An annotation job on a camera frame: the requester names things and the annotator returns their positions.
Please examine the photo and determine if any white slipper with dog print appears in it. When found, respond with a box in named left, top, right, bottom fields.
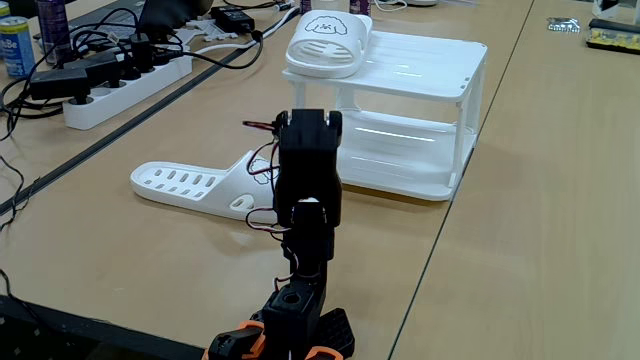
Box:
left=284, top=9, right=375, bottom=80
left=129, top=149, right=280, bottom=225

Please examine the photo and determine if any white plastic shoe rack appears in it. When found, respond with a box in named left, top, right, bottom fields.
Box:
left=282, top=27, right=489, bottom=203

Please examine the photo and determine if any black power adapter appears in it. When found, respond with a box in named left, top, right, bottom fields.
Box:
left=63, top=51, right=122, bottom=90
left=209, top=4, right=256, bottom=34
left=28, top=67, right=92, bottom=106

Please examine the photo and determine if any white printed plastic part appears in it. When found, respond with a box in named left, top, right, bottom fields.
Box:
left=172, top=18, right=240, bottom=49

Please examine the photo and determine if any white power strip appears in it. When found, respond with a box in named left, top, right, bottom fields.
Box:
left=62, top=53, right=194, bottom=131

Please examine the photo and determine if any black laptop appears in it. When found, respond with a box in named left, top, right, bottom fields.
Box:
left=64, top=0, right=214, bottom=44

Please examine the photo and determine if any black and yellow box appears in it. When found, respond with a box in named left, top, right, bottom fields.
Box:
left=585, top=18, right=640, bottom=55

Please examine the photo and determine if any blue drink can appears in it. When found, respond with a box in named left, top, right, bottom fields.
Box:
left=0, top=16, right=36, bottom=79

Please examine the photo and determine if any white box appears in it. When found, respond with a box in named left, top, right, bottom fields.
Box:
left=592, top=0, right=640, bottom=24

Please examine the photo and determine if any black cable with connector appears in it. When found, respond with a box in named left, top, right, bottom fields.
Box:
left=149, top=29, right=265, bottom=71

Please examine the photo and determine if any white power cable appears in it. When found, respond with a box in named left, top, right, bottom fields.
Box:
left=192, top=4, right=301, bottom=56

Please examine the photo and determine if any coiled white cable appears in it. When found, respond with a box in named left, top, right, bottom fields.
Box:
left=373, top=0, right=409, bottom=13

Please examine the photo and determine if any thin black cable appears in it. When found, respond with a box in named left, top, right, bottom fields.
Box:
left=0, top=152, right=41, bottom=234

